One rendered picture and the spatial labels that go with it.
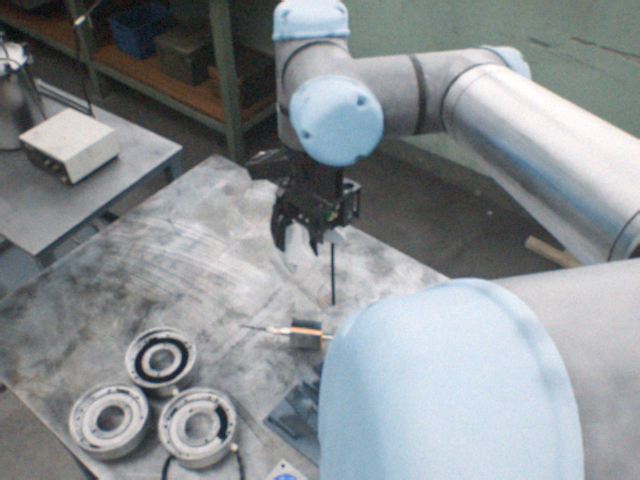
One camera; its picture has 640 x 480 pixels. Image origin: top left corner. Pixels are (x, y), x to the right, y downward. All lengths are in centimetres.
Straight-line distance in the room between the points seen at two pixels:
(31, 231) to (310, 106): 100
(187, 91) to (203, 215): 150
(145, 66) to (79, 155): 142
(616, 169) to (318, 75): 27
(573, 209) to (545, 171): 4
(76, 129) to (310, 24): 102
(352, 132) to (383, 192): 190
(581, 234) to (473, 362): 19
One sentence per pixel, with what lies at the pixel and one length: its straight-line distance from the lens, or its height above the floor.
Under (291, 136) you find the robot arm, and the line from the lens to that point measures 64.
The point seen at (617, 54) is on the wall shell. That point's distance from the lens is 200.
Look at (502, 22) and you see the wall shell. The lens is 209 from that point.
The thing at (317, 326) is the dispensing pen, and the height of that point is 84.
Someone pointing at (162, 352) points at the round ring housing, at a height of 82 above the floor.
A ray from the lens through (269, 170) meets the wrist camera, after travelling 74.
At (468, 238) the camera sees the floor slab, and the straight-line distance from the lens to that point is 226.
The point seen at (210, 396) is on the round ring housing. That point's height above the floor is 83.
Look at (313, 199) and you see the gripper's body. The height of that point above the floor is 111.
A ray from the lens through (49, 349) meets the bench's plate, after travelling 102.
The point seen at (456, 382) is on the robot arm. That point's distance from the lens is 16.
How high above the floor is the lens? 157
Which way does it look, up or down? 46 degrees down
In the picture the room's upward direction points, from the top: straight up
